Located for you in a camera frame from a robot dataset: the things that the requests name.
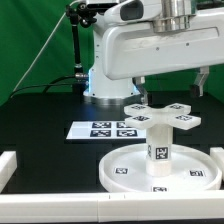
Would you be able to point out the white cross-shaped table base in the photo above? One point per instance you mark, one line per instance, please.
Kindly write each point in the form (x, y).
(175, 115)

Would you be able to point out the black camera stand pole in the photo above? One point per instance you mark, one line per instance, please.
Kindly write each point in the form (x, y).
(80, 85)

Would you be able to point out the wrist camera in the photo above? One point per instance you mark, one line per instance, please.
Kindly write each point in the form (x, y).
(130, 11)

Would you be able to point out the white round table top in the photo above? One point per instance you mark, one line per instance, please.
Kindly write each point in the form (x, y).
(130, 169)

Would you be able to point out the white front border rail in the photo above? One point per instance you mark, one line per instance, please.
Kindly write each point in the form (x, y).
(106, 207)

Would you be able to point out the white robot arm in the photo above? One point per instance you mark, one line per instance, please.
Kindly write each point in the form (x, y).
(176, 16)

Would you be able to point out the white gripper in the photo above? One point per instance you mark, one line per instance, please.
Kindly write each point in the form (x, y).
(136, 50)

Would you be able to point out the white left border rail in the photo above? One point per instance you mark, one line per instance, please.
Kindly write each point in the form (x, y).
(8, 165)

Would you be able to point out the white fiducial marker sheet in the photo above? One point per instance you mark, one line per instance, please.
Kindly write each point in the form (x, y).
(112, 130)

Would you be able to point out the overhead camera on stand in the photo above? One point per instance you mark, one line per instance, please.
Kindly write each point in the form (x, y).
(96, 6)

